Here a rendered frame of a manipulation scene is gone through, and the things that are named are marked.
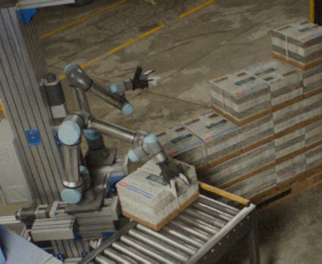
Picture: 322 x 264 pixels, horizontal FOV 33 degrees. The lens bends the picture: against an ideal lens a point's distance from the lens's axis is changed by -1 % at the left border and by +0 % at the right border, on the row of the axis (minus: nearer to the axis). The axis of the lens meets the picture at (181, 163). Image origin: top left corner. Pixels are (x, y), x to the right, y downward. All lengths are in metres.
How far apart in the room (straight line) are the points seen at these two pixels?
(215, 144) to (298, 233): 0.95
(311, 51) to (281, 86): 0.34
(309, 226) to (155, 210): 1.60
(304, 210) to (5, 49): 2.54
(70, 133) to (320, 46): 2.02
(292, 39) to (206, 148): 1.02
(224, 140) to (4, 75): 1.56
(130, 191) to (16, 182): 0.88
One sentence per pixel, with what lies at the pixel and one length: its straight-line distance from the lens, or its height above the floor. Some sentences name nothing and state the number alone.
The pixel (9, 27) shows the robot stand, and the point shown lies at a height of 1.92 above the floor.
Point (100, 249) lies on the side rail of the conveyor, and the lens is 3.12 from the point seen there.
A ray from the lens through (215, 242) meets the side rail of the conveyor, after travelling 3.00.
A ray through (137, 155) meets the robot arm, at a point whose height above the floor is 1.22.
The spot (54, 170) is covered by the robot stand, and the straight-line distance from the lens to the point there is 3.59.
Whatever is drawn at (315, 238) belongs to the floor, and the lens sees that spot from 4.20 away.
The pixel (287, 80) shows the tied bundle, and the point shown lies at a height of 1.04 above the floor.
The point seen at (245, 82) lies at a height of 1.07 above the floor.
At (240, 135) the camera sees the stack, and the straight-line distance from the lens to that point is 3.98.
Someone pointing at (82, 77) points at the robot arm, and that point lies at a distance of 3.63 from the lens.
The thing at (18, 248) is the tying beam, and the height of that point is 1.55.
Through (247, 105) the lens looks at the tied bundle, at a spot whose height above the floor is 0.97.
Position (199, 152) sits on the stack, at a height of 0.77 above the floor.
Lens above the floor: 2.77
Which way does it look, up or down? 33 degrees down
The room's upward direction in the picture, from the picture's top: 10 degrees counter-clockwise
